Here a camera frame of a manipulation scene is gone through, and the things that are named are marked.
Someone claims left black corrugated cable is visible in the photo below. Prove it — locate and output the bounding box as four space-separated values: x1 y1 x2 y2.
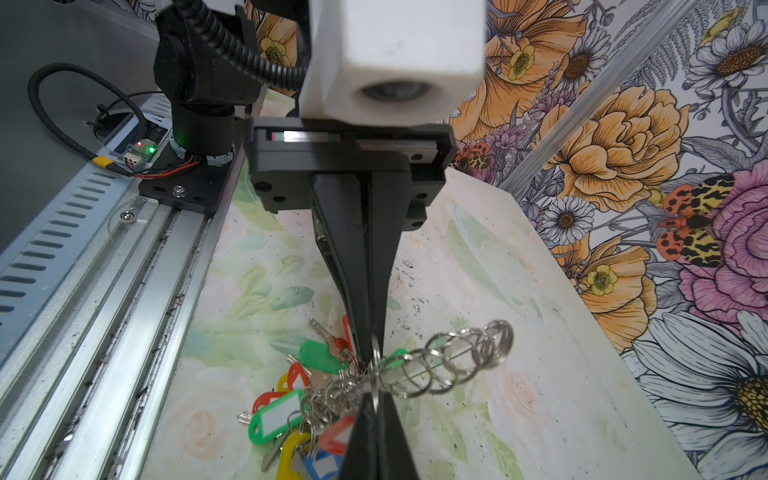
170 0 310 92

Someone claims green circuit board left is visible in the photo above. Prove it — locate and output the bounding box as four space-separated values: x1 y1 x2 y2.
122 139 158 171

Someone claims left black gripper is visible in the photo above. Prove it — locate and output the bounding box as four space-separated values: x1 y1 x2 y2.
244 117 457 364

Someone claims metal key organizer plate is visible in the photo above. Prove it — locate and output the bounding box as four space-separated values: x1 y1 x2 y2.
299 319 515 431

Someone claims left aluminium corner post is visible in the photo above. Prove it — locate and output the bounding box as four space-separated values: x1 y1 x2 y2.
498 0 697 198

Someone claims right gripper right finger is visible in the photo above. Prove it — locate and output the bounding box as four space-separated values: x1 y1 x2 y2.
376 393 419 480

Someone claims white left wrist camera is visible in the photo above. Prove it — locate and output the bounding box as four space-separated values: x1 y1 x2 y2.
298 1 487 127

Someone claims red tagged key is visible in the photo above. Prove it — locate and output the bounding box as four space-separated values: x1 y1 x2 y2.
318 415 356 457

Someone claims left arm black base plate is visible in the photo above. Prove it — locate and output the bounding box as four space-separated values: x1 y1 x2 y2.
138 143 241 217

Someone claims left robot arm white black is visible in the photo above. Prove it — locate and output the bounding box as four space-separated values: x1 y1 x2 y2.
154 1 456 363

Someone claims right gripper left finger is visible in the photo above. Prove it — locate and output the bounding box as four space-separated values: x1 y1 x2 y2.
338 393 379 480

